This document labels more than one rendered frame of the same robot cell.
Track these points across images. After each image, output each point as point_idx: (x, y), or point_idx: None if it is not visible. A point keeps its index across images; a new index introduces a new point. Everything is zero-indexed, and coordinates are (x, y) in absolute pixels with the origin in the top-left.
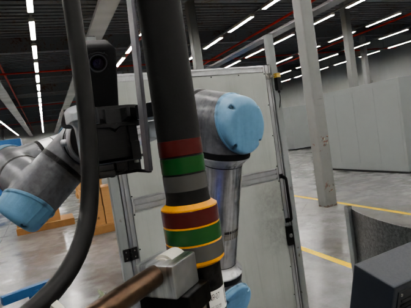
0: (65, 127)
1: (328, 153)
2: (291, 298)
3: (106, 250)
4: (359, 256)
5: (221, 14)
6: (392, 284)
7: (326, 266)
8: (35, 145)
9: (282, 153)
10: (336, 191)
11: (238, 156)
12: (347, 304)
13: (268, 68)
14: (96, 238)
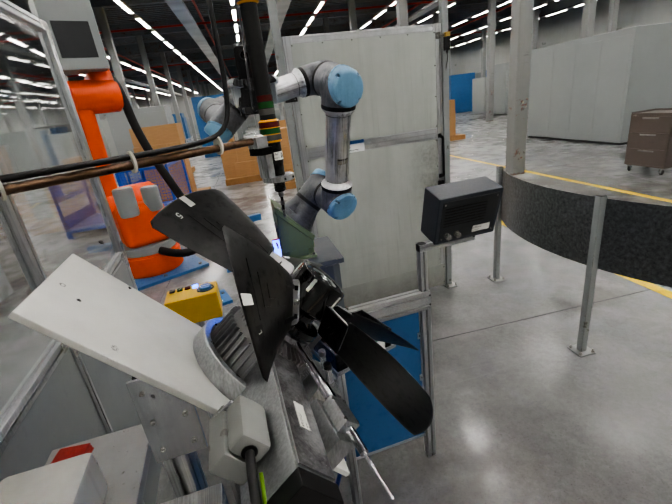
0: (229, 88)
1: (524, 118)
2: None
3: None
4: (502, 211)
5: None
6: (440, 198)
7: None
8: (222, 97)
9: (443, 113)
10: (529, 160)
11: (344, 109)
12: (493, 254)
13: (439, 27)
14: (292, 191)
